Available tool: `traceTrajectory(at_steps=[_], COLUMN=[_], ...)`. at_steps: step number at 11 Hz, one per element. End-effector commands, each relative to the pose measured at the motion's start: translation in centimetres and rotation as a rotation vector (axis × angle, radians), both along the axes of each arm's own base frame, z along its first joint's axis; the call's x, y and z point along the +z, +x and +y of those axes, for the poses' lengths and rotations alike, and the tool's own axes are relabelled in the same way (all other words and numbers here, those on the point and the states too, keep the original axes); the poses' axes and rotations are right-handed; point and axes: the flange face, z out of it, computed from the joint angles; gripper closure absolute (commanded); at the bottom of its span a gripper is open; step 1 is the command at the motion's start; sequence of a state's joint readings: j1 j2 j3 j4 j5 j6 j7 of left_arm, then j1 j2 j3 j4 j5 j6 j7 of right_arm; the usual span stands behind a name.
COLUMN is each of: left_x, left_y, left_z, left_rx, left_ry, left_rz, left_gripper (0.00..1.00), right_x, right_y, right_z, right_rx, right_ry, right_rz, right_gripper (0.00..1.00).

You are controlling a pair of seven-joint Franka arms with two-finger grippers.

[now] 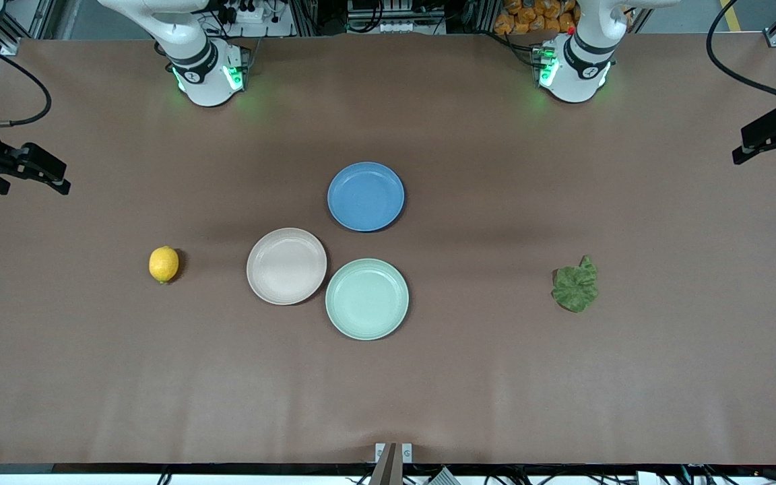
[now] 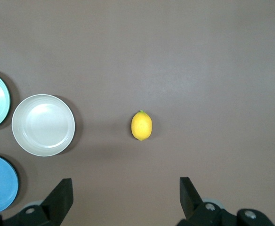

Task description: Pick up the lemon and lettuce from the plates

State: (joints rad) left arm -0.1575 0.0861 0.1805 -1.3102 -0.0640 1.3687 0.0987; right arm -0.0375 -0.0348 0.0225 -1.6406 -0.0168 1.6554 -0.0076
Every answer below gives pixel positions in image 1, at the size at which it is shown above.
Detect beige plate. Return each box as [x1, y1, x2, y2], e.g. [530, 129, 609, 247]
[247, 228, 328, 306]

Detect white power strip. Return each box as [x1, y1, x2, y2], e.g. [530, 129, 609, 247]
[216, 0, 296, 38]

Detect grey metal bracket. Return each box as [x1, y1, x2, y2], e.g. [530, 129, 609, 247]
[375, 443, 414, 464]

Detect orange snack bags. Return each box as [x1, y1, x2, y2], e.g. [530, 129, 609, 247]
[494, 0, 581, 36]

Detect pale green plate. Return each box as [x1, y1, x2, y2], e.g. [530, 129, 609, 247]
[325, 259, 410, 342]

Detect brown post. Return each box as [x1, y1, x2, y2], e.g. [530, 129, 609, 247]
[369, 443, 399, 485]

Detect green lettuce leaf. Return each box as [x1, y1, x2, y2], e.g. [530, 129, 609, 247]
[552, 255, 600, 313]

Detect yellow lemon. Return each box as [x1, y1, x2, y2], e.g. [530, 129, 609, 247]
[149, 246, 180, 284]

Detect white equipment with cables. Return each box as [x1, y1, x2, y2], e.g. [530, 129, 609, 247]
[346, 0, 448, 36]

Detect blue plate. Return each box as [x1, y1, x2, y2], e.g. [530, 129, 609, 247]
[327, 162, 406, 233]

